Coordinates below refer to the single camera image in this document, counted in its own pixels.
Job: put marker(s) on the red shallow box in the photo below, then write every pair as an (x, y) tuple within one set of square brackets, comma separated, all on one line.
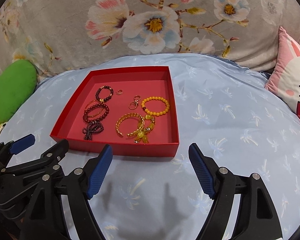
[(148, 82)]

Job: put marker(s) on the grey floral blanket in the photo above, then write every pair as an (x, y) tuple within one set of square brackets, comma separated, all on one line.
[(61, 35)]

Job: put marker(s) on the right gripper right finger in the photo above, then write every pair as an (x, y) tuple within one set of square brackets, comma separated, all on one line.
[(205, 169)]

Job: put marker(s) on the small gold hoop earring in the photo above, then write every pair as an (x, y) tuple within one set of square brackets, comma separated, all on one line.
[(134, 104)]

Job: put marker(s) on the gold braided cuff bangle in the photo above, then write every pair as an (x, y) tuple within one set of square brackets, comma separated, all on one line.
[(130, 125)]

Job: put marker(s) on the green plush cushion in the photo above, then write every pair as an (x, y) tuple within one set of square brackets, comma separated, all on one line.
[(17, 84)]

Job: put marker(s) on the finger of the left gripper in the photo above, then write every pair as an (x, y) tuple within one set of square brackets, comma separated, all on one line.
[(49, 160), (22, 144)]

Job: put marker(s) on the thin gold bangle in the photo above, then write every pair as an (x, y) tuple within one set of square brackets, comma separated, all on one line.
[(95, 108)]

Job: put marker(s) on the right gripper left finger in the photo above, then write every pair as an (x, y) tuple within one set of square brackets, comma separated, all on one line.
[(97, 169)]

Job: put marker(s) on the pink bunny pillow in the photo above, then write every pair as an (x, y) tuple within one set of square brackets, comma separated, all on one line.
[(284, 82)]

